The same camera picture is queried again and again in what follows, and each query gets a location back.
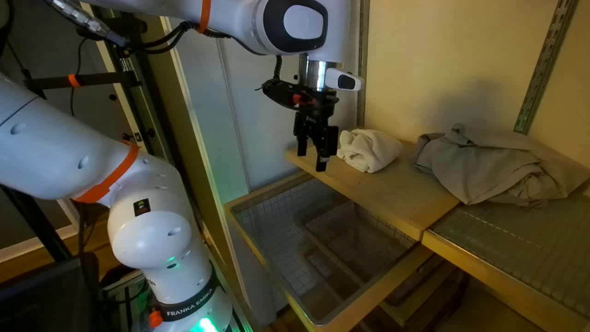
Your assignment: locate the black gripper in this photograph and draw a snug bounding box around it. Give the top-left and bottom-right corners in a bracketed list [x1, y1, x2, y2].
[291, 88, 341, 173]

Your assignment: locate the white towel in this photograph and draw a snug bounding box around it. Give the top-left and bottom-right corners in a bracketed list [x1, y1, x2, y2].
[335, 127, 405, 175]

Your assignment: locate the wooden shelf board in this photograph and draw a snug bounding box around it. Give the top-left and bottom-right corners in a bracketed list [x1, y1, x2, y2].
[283, 142, 462, 243]

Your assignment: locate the brown crumpled cloth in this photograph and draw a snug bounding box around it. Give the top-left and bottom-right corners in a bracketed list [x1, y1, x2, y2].
[413, 122, 590, 208]

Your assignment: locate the black metal stand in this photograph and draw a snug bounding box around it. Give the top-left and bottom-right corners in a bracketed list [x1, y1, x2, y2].
[22, 5, 164, 159]

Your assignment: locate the grey mesh shelf panel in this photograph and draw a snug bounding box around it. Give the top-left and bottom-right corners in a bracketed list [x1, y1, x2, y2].
[420, 182, 590, 332]

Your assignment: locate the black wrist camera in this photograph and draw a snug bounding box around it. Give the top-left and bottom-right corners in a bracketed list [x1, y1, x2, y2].
[256, 76, 309, 114]

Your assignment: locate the slotted metal shelf rail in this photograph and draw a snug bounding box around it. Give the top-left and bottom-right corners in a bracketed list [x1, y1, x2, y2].
[354, 0, 372, 131]
[512, 0, 580, 136]

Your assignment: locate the white cabinet frame post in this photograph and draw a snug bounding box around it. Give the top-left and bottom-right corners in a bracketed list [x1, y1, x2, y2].
[156, 15, 250, 312]

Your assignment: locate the thin orange cable strap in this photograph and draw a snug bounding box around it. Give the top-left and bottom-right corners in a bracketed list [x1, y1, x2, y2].
[195, 0, 213, 35]

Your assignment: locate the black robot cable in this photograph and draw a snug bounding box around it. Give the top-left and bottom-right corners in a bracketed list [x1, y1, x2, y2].
[125, 20, 267, 59]

